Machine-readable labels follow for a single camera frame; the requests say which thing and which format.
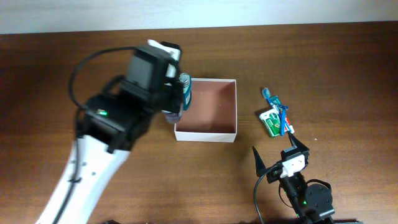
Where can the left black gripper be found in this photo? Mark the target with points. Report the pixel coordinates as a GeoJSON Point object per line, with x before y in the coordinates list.
{"type": "Point", "coordinates": [171, 99]}

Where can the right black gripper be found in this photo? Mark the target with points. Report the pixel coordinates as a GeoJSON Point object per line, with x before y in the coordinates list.
{"type": "Point", "coordinates": [260, 166]}

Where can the teal mouthwash bottle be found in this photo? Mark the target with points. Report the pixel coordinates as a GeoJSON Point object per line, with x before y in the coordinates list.
{"type": "Point", "coordinates": [186, 80]}

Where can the purple foam soap pump bottle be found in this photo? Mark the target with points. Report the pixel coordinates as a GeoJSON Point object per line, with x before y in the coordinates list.
{"type": "Point", "coordinates": [172, 118]}

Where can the blue disposable razor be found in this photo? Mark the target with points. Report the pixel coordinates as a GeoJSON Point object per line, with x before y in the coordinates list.
{"type": "Point", "coordinates": [282, 114]}

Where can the pink cardboard box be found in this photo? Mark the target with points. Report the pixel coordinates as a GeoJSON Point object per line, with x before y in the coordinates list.
{"type": "Point", "coordinates": [212, 115]}

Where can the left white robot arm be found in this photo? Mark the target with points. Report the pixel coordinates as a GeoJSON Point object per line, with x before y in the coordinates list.
{"type": "Point", "coordinates": [108, 124]}

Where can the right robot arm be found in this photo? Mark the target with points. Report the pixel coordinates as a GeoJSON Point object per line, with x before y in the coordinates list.
{"type": "Point", "coordinates": [311, 200]}

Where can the small toothpaste tube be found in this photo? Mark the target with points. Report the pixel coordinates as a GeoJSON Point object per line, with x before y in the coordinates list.
{"type": "Point", "coordinates": [273, 101]}

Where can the blue toothbrush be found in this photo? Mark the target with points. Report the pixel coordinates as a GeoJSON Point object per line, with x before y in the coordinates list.
{"type": "Point", "coordinates": [266, 94]}

